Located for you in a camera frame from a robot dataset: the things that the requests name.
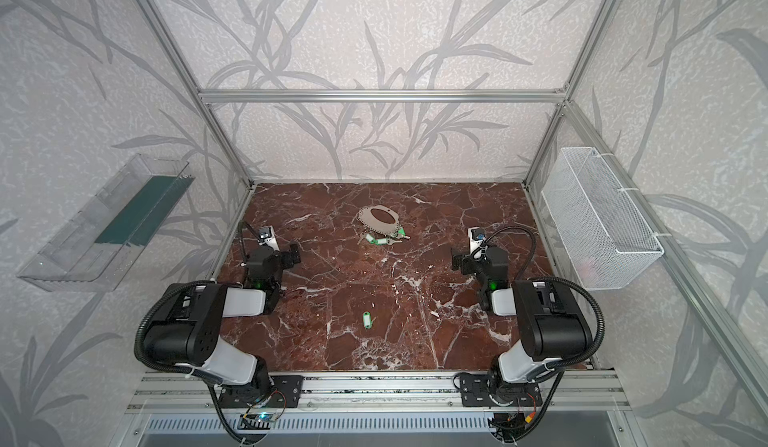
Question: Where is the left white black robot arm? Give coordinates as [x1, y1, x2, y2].
[134, 244, 303, 408]

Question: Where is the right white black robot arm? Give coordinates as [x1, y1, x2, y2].
[451, 246, 606, 410]

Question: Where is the green circuit board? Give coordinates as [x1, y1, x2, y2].
[238, 412, 282, 431]

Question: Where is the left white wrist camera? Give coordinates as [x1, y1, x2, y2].
[256, 225, 280, 251]

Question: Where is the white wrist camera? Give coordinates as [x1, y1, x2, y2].
[256, 225, 280, 251]
[467, 227, 486, 258]

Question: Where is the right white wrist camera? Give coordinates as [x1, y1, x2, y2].
[467, 227, 486, 258]

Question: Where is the white wire mesh basket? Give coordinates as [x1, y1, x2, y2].
[542, 147, 664, 291]

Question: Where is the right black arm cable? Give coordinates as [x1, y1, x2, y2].
[482, 224, 607, 442]

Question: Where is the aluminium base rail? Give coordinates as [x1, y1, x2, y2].
[126, 370, 631, 414]

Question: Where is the clear plastic wall bin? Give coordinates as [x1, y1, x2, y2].
[17, 154, 195, 292]

